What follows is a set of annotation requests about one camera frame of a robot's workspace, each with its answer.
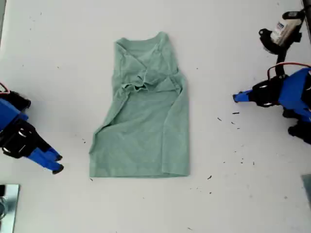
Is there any green t-shirt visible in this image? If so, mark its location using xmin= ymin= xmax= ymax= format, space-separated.
xmin=88 ymin=31 xmax=190 ymax=179

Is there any black silver camera box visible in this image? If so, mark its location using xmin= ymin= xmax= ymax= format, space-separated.
xmin=258 ymin=10 xmax=305 ymax=53

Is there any black camera stalk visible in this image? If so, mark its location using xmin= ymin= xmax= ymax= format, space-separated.
xmin=276 ymin=50 xmax=290 ymax=78

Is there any steel plate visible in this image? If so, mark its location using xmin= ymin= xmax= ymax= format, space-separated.
xmin=0 ymin=184 xmax=21 ymax=233

